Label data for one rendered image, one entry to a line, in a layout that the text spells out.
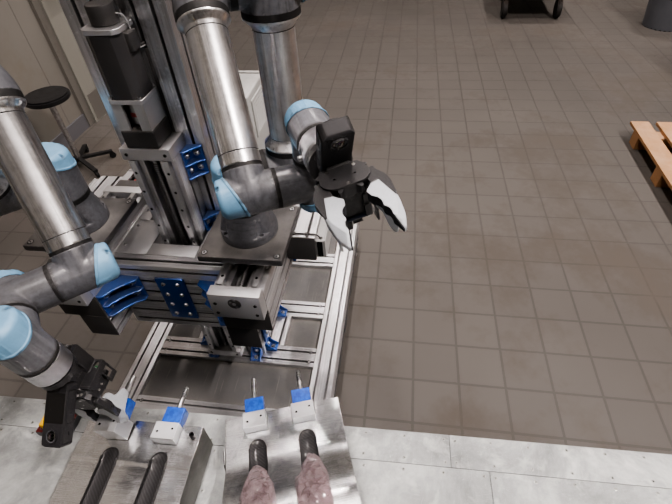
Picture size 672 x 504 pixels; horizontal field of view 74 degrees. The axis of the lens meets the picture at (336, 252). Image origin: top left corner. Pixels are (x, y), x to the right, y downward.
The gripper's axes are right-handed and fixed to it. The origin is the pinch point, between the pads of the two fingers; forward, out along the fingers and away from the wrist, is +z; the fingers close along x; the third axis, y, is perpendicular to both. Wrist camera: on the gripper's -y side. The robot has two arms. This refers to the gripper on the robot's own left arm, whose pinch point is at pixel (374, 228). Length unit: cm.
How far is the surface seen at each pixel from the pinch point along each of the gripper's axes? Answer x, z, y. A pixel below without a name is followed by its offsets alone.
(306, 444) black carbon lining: 22, -4, 58
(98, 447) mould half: 63, -16, 49
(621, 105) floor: -288, -224, 187
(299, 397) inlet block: 20, -14, 57
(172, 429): 47, -14, 49
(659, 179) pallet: -226, -126, 172
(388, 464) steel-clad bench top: 7, 4, 65
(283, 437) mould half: 26, -7, 57
